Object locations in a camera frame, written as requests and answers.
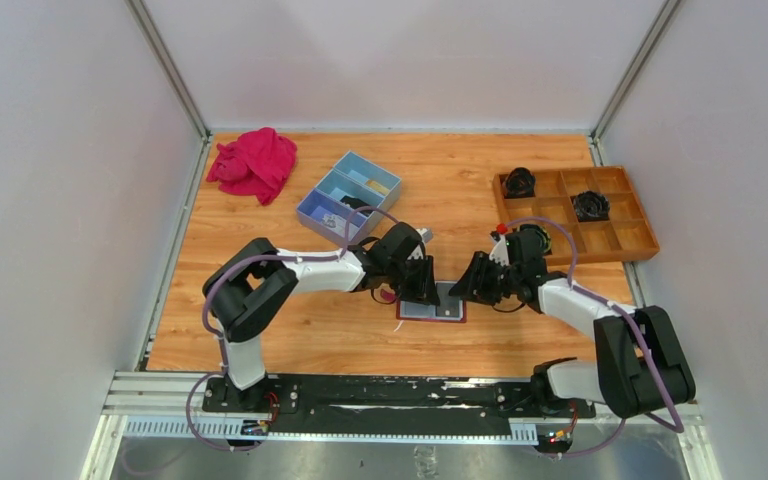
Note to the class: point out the black item in box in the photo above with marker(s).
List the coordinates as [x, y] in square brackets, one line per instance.
[354, 203]

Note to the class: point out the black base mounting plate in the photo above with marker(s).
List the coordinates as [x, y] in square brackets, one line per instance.
[410, 406]

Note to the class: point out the red leather card holder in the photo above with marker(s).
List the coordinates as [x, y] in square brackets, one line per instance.
[407, 311]

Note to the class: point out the wooden compartment tray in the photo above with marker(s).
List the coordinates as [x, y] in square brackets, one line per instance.
[625, 237]

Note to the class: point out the silver VIP card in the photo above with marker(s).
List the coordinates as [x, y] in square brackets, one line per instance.
[330, 220]

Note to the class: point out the blue compartment organizer box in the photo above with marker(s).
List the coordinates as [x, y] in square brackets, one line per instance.
[348, 177]

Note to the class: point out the gold card in box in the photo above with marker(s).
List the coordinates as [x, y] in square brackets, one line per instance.
[377, 187]

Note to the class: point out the crumpled pink cloth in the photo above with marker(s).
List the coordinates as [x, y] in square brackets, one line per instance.
[258, 163]

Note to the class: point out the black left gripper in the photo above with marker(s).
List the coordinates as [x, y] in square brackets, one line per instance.
[420, 278]

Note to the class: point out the dark card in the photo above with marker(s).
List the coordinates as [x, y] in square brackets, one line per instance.
[450, 307]

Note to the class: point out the aluminium frame rail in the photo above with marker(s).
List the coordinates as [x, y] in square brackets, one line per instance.
[170, 406]

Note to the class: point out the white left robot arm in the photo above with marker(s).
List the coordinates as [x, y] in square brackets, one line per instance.
[247, 292]

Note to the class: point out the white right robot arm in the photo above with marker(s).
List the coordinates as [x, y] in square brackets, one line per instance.
[640, 366]

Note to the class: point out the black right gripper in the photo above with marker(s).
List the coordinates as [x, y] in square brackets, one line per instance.
[490, 276]

